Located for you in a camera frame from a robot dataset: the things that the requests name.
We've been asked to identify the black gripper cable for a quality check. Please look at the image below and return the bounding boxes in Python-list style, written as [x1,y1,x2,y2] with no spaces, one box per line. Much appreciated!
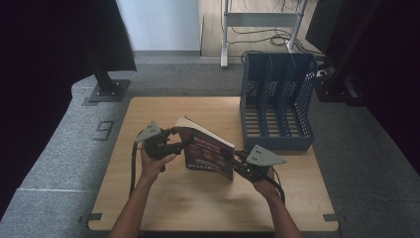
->
[262,166,287,205]
[129,139,147,196]

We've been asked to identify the person's right hand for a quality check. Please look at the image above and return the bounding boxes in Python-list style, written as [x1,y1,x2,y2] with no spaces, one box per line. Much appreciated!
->
[252,166,282,200]

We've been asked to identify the black floor cables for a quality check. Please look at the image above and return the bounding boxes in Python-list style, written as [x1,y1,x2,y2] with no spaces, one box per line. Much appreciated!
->
[227,0,328,64]

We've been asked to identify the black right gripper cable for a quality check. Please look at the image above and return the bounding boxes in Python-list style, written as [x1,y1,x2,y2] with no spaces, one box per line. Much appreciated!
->
[262,166,287,205]

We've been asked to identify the purple cover book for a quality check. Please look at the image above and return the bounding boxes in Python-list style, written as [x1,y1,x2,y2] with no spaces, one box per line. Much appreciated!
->
[170,115,237,182]

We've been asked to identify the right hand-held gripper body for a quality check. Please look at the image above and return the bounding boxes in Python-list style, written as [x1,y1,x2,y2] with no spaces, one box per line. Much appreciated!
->
[238,144,287,183]

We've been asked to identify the dark curtain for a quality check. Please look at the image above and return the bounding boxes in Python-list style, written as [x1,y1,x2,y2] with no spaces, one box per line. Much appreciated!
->
[0,0,138,219]
[305,0,420,175]

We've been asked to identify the person's left hand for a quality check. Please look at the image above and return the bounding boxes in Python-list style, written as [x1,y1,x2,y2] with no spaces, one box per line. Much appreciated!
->
[140,148,178,183]

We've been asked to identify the black stand with base plate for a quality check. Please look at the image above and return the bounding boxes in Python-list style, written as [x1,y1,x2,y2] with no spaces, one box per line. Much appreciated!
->
[313,0,384,107]
[86,59,132,104]

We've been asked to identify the white metal stand frame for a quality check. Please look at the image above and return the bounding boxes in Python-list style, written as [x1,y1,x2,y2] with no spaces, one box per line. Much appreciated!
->
[220,0,310,69]

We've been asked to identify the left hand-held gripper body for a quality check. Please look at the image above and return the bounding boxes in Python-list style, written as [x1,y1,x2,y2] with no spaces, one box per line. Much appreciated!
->
[134,120,183,162]

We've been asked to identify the blue perforated file rack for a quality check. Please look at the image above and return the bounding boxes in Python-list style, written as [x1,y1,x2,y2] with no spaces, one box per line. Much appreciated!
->
[239,52,319,152]

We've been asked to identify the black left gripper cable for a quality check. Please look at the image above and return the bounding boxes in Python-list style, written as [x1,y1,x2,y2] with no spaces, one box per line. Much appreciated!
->
[129,139,147,196]

